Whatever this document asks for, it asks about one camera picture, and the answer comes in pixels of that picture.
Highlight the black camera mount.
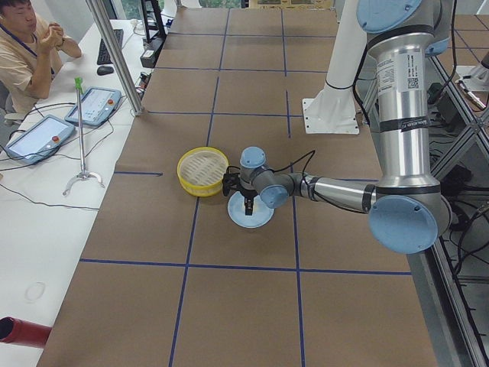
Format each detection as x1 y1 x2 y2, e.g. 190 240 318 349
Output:
222 172 241 196

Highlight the red fire extinguisher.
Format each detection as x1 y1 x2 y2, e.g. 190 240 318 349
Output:
1 317 52 349

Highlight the blue teach pendant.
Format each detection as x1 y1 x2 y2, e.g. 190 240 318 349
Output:
5 115 75 164
78 87 121 128

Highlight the light blue plate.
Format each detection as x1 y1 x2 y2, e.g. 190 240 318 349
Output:
228 192 274 229

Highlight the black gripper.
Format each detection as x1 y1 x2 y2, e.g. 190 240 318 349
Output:
240 187 257 216

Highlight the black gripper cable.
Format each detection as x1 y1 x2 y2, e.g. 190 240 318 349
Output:
225 149 316 180

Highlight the near blue teach pendant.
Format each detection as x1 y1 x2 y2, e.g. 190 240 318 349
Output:
5 115 75 164

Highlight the black keyboard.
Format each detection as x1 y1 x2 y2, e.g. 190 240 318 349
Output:
96 28 125 65

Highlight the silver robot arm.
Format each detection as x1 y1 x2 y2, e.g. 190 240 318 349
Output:
223 1 456 254

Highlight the white pedestal base plate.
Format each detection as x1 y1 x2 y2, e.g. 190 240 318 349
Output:
302 97 359 135

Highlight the seated person beige shirt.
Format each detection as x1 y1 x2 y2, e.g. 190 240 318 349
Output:
1 1 82 113

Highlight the far blue teach pendant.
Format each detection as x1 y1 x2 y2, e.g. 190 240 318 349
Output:
78 87 121 128

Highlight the yellow plastic steamer basket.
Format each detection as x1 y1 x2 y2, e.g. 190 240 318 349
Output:
176 147 228 197

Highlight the metal reacher grabber stick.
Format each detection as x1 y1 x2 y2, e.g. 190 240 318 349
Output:
63 76 105 196

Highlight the brown paper table cover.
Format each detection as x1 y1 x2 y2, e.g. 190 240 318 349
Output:
39 9 437 366

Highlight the black computer mouse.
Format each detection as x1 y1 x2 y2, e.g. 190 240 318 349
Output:
96 65 114 76

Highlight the aluminium frame post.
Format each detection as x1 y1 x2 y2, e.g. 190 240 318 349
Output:
86 0 143 116

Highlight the black computer box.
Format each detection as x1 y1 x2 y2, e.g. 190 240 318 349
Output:
140 37 164 68

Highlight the white camera pedestal column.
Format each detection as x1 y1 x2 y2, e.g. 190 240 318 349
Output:
325 0 367 91

